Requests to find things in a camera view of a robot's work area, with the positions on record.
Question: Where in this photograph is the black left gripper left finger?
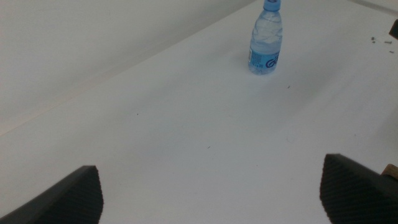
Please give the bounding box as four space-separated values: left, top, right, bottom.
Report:
0 165 104 224

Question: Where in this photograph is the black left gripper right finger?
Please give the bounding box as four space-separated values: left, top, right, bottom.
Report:
319 153 398 224

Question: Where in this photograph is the blue-capped clear water bottle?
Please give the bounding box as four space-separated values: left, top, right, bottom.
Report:
248 0 284 75

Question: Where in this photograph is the brown wooden block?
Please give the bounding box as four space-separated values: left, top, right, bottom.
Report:
381 164 398 180

